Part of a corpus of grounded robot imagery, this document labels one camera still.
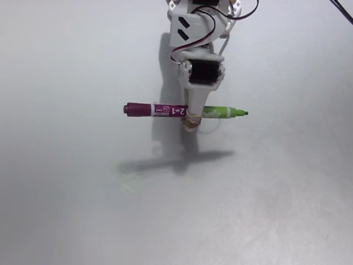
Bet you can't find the white moving gripper finger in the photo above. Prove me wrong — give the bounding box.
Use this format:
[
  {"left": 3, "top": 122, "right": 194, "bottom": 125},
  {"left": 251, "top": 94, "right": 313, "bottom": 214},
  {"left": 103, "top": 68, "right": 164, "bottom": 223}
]
[{"left": 187, "top": 87, "right": 212, "bottom": 114}]

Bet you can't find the tan rubber band binding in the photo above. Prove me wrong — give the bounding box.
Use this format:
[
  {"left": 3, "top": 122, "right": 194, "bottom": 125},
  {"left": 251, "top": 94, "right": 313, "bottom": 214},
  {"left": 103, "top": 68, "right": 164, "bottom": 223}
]
[{"left": 180, "top": 109, "right": 204, "bottom": 132}]

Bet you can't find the red black white servo wire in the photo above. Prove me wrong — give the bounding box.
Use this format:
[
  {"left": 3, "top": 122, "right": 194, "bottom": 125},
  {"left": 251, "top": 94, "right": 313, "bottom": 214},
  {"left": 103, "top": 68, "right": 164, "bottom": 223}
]
[{"left": 170, "top": 0, "right": 260, "bottom": 66}]

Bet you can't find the black cable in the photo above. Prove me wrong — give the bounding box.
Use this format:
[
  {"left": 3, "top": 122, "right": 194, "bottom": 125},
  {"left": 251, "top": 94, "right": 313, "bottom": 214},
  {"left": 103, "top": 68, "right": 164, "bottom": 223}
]
[{"left": 329, "top": 0, "right": 353, "bottom": 24}]

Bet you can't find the white fixed gripper finger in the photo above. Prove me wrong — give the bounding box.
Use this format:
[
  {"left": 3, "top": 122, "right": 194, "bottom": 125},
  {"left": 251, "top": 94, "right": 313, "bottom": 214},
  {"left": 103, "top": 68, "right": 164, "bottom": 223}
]
[{"left": 181, "top": 82, "right": 191, "bottom": 122}]

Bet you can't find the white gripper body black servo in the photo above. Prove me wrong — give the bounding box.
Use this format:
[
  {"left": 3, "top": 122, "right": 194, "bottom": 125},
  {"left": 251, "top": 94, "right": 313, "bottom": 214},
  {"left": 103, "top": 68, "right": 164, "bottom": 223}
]
[{"left": 176, "top": 51, "right": 226, "bottom": 91}]

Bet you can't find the purple and green double marker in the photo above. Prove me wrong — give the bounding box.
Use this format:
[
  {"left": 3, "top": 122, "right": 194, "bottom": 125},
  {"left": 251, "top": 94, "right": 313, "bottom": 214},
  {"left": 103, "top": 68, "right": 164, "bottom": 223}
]
[{"left": 122, "top": 102, "right": 249, "bottom": 120}]

